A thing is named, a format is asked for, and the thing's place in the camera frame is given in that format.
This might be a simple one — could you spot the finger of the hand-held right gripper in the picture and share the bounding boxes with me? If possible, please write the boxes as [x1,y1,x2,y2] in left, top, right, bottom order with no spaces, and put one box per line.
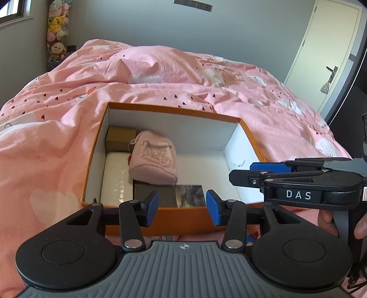
[229,169,324,189]
[249,157,354,174]

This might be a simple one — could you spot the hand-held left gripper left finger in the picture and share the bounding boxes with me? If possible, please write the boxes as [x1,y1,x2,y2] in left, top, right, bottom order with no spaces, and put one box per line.
[65,190,160,250]

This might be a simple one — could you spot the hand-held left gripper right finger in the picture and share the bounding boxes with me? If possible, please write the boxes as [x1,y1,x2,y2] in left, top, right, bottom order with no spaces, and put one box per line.
[206,189,301,250]

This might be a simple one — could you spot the orange cardboard box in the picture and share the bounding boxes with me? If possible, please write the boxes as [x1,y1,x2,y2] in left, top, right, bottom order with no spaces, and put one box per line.
[80,102,268,237]

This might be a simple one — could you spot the pale pink fuzzy pouch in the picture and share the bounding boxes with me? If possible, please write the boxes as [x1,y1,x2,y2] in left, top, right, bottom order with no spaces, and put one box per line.
[128,130,178,185]

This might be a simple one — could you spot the person's right hand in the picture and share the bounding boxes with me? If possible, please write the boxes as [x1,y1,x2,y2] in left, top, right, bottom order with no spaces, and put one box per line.
[317,209,367,240]

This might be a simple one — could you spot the glossy picture card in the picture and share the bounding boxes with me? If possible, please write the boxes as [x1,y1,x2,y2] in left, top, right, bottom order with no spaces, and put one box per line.
[174,185,207,207]

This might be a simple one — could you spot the long white box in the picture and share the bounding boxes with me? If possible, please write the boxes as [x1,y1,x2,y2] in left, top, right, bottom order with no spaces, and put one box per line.
[100,151,135,205]

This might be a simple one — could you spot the small brown box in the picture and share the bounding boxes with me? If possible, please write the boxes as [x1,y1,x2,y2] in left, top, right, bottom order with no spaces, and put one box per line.
[107,127,136,151]

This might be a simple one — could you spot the dark wardrobe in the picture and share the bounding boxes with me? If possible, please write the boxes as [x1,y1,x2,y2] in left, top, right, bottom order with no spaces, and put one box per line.
[328,49,367,158]

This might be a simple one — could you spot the pink printed blanket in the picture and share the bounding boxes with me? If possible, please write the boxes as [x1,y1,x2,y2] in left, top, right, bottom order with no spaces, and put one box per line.
[0,40,353,247]

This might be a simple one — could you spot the white door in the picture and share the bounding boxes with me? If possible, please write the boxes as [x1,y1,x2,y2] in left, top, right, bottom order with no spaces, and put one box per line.
[284,0,364,112]

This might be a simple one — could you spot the column of plush toys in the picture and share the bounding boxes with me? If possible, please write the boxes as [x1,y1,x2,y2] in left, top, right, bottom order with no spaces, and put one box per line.
[46,0,72,71]

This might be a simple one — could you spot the window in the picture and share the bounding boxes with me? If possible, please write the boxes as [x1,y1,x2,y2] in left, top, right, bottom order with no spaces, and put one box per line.
[0,0,32,28]

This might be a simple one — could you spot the black door handle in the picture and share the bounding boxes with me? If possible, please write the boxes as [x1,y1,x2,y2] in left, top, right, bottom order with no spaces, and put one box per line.
[326,66,339,83]

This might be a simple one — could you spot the grey wall rack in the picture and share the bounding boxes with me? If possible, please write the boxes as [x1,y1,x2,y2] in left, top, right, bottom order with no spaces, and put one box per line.
[174,0,213,12]

